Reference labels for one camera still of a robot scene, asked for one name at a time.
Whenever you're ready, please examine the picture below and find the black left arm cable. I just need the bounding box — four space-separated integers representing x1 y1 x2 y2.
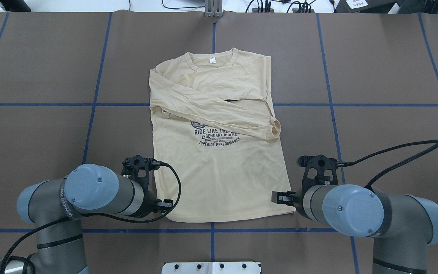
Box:
0 162 182 274

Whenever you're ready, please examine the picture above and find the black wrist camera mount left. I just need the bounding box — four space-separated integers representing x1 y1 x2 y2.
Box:
120 155 162 190

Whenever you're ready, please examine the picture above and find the cream long-sleeve printed shirt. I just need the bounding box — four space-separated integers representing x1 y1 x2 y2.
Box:
148 48 294 223

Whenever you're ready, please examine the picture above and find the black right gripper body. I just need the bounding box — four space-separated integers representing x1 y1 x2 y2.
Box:
291 191 311 213

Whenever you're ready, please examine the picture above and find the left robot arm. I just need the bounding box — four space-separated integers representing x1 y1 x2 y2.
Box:
0 158 178 274

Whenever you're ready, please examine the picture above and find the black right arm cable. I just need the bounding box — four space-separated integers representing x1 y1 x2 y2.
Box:
337 140 438 189

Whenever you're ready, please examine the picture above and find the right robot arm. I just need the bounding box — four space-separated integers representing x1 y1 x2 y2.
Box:
271 184 438 274

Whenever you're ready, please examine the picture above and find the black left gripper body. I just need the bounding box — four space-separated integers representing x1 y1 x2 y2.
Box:
139 188 174 218

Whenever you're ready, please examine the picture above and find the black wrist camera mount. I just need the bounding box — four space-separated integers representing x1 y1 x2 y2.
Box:
120 155 162 190
298 155 344 191

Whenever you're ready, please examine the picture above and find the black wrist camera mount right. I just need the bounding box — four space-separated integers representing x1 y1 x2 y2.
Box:
298 155 344 191

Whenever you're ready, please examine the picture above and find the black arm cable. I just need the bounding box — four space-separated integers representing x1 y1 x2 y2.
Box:
0 162 182 274
337 140 438 189

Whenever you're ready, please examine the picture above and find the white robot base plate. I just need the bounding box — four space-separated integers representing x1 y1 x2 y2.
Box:
161 261 262 274

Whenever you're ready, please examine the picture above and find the aluminium frame post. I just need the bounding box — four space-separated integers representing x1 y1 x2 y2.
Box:
205 0 224 18

